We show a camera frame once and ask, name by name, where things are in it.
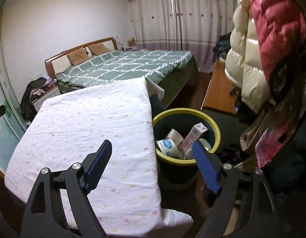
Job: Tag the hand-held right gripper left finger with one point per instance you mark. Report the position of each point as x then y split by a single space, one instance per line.
98 163

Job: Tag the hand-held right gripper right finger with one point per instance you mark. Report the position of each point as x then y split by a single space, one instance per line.
205 166

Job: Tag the pink milk carton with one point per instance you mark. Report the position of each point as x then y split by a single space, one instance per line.
193 135

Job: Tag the yellow rimmed trash bin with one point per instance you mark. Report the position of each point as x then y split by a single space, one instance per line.
172 173

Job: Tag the white tub blue label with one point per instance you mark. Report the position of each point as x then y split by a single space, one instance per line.
166 147

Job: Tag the white paper cup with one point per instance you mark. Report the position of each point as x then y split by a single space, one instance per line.
174 136

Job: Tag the frosted glass sliding door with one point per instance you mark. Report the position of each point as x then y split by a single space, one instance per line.
6 133

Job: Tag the dark clothes pile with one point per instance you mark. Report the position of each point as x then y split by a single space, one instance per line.
26 99

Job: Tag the white dotted tablecloth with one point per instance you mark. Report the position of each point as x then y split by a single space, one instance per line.
81 119

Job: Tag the white nightstand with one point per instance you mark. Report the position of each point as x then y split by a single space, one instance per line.
47 96

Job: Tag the pink floral cloth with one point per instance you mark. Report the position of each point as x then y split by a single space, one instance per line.
269 151

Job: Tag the wooden bed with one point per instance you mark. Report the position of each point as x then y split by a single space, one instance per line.
50 65

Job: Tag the wooden dresser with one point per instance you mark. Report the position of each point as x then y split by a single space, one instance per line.
217 89

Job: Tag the brown pillow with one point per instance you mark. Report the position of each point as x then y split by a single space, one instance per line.
98 49
78 55

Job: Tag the green checked duvet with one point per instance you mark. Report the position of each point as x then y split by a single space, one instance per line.
123 67

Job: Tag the cream puffer jacket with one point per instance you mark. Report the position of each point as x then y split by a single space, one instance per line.
244 74

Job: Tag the dark patterned garment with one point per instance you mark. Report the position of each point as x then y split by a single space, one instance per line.
284 79

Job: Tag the mixed clothes pile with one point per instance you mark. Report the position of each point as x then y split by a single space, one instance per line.
221 47

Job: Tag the cardboard box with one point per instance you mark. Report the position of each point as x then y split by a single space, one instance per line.
131 42

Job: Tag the pink white curtain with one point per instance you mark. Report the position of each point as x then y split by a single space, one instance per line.
180 17

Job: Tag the pink puffer jacket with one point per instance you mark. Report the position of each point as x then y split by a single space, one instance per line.
274 29

